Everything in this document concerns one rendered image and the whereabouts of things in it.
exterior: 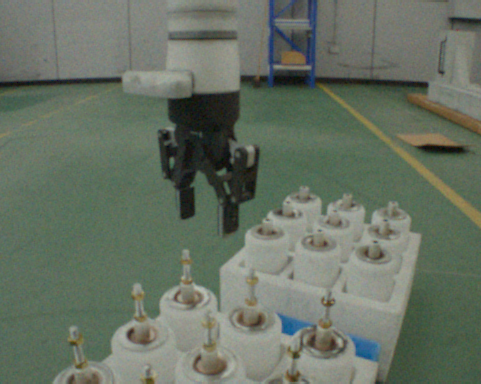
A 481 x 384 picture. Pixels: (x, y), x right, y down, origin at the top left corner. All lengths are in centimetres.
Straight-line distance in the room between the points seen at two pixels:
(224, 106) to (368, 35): 634
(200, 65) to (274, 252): 59
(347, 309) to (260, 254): 22
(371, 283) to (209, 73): 59
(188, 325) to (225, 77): 43
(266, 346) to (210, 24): 46
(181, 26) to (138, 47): 634
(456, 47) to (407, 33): 223
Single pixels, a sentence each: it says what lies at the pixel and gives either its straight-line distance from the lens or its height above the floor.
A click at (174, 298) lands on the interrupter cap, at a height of 25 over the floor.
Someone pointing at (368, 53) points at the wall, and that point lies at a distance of 675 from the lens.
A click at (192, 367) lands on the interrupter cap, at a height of 25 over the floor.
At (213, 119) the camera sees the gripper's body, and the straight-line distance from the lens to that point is 43.
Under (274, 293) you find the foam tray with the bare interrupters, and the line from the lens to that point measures 93.
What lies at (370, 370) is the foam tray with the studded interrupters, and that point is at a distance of 74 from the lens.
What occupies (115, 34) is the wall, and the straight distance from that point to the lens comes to 686.
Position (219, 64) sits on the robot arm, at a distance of 42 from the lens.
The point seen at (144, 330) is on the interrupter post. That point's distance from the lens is 65.
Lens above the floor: 67
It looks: 20 degrees down
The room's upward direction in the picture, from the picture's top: straight up
